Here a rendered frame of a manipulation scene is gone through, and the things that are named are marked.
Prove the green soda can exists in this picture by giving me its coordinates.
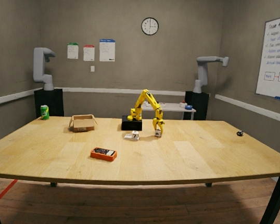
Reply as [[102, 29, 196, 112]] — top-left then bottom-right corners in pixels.
[[41, 105, 49, 120]]

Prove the orange digital multimeter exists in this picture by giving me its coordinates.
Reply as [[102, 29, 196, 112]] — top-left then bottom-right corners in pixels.
[[90, 147, 117, 161]]

